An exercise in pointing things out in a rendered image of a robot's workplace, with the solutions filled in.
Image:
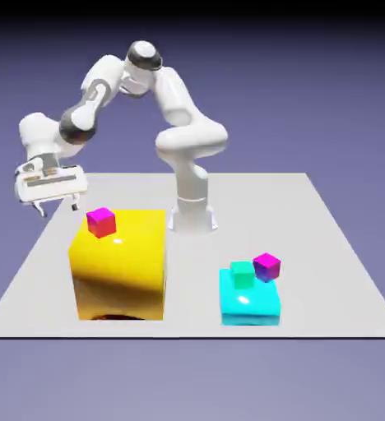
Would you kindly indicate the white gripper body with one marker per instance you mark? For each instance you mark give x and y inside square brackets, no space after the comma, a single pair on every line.
[49,188]

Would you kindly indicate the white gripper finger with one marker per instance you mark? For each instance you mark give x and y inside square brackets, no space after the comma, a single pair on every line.
[40,209]
[74,201]

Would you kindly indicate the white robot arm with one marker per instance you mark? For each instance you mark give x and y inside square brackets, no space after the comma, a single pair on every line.
[179,108]

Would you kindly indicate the small magenta red cube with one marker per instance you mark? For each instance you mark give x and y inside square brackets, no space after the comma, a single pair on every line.
[101,222]

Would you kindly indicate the small green cube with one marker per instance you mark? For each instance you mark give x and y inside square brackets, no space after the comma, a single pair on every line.
[243,274]

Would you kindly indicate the small magenta purple cube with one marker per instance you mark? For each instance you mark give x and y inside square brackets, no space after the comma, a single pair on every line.
[267,267]

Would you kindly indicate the large yellow box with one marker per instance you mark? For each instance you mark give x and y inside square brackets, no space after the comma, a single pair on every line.
[120,269]

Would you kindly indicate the large cyan box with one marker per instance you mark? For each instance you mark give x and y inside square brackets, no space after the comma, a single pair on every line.
[250,301]

